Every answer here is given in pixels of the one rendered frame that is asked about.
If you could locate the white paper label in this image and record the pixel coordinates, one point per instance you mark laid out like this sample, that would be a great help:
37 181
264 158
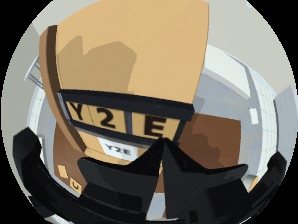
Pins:
121 151

